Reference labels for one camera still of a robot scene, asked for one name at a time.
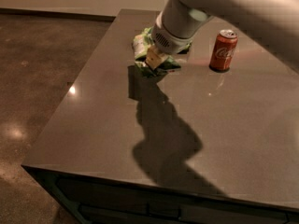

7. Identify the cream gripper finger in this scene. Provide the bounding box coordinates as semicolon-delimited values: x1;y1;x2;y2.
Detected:
146;45;168;70

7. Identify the green chip bag with logo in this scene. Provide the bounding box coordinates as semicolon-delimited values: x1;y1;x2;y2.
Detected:
132;26;192;61

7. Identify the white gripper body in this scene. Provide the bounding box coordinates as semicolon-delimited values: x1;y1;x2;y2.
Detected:
151;0;212;54

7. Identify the dark counter cabinet base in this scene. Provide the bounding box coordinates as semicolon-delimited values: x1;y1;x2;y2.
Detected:
22;164;299;224

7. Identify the green jalapeno chip bag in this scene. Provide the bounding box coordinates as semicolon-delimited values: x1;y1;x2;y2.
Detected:
134;57;182;78

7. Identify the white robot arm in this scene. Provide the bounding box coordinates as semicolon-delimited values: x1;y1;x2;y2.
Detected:
146;0;299;72

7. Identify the red coke can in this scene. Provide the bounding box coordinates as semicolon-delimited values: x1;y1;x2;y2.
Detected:
209;29;238;73

